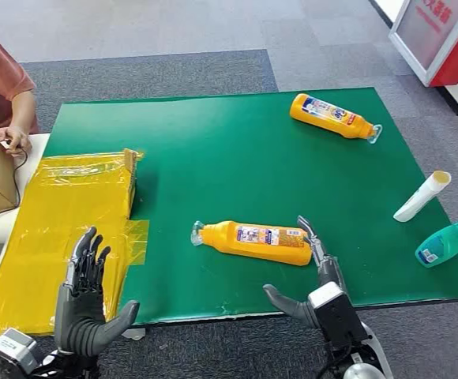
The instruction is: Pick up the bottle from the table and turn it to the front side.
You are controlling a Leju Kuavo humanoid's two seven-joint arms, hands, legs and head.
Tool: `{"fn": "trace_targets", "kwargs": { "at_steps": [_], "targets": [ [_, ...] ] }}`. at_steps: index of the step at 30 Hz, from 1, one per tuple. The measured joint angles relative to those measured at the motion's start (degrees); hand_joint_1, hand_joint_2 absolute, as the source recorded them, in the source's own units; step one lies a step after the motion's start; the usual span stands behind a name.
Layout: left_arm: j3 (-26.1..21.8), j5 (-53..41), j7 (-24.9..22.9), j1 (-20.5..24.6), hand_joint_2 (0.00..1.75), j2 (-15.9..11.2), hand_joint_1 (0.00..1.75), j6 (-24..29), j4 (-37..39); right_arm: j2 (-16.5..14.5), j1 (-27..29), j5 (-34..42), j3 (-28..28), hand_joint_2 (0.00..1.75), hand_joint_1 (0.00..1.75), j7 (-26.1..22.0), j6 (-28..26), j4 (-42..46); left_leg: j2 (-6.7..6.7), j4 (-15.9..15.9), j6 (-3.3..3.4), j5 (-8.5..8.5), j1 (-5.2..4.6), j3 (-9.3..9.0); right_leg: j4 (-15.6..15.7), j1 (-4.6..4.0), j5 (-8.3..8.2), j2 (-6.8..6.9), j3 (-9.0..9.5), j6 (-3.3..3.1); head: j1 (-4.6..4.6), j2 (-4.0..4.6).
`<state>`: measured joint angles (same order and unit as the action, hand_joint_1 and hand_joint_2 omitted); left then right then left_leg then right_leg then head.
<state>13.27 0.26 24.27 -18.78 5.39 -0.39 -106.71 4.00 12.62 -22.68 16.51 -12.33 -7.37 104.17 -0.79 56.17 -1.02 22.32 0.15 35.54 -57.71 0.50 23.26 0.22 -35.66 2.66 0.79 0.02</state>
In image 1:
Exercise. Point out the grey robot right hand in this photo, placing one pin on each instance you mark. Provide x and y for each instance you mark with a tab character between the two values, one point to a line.
327	269

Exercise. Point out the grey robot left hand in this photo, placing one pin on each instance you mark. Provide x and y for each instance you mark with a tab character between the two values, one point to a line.
79	319

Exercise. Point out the orange bottle with clear cap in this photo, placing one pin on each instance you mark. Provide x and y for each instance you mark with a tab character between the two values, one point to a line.
261	246
327	116

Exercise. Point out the white tube bottle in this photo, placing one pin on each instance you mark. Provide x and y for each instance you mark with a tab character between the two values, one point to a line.
420	198

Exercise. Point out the teal plastic bottle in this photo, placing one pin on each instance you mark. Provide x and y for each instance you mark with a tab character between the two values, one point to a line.
442	245

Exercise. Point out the yellow plastic wrapped cardboard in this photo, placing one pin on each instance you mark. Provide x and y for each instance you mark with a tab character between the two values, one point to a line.
47	219

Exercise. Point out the green table mat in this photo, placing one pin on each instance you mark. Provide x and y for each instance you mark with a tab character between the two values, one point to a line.
245	172

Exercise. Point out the person's hand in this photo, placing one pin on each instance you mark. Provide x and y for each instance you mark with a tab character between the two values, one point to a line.
15	140

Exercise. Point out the red white framed sign cabinet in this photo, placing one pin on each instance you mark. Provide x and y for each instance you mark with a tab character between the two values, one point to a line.
434	31

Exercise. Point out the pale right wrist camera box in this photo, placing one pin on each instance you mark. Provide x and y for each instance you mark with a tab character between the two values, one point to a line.
338	316

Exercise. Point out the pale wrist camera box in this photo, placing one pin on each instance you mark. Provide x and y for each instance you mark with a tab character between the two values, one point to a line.
338	316
14	348

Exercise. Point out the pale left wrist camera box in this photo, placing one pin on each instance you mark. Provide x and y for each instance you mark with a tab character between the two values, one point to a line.
14	348

